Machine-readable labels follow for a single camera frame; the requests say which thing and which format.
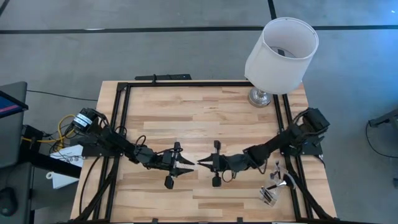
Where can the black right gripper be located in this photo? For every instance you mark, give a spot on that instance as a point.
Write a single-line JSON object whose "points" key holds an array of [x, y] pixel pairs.
{"points": [[217, 144]]}

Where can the white shade silver table lamp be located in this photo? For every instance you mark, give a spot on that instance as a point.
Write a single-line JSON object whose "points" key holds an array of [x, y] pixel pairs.
{"points": [[273, 71]]}

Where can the clear acrylic brush holder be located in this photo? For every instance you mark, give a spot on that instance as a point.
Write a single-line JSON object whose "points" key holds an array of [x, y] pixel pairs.
{"points": [[270, 196]]}

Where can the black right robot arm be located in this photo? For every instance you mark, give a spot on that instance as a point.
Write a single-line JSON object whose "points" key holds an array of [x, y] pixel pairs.
{"points": [[280, 140]]}

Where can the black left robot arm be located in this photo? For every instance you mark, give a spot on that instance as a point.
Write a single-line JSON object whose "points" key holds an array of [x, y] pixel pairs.
{"points": [[118, 144]]}

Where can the white paper sheet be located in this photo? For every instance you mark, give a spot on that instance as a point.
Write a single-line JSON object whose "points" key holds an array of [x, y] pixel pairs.
{"points": [[62, 182]]}

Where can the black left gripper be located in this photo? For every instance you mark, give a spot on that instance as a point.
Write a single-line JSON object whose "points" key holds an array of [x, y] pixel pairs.
{"points": [[177, 145]]}

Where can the black power strip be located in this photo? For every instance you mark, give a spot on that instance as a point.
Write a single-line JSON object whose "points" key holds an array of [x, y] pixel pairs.
{"points": [[161, 77]]}

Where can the computer monitor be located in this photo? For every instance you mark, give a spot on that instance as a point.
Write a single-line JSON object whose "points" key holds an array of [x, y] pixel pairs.
{"points": [[9, 105]]}

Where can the grey equipment leg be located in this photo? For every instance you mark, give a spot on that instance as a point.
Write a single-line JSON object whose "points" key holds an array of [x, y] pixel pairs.
{"points": [[385, 118]]}

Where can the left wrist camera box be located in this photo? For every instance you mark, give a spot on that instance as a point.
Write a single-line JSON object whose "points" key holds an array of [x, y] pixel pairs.
{"points": [[167, 158]]}

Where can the black aluminium table frame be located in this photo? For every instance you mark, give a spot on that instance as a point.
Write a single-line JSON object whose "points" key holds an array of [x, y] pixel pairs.
{"points": [[199, 84]]}

